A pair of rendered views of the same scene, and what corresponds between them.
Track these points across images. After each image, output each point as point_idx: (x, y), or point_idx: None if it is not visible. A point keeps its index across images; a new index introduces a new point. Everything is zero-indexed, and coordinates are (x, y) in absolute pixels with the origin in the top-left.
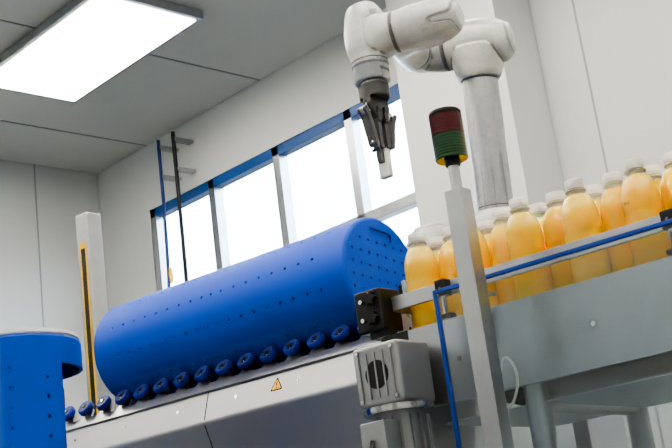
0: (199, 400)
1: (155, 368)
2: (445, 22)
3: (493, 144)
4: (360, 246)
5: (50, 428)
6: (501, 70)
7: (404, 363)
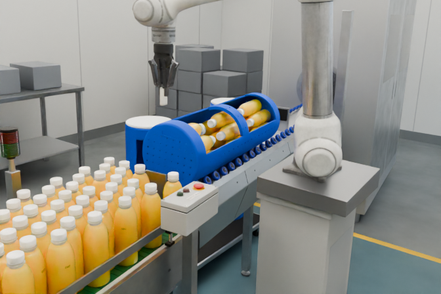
0: None
1: None
2: (134, 18)
3: (304, 65)
4: (154, 140)
5: (131, 162)
6: None
7: None
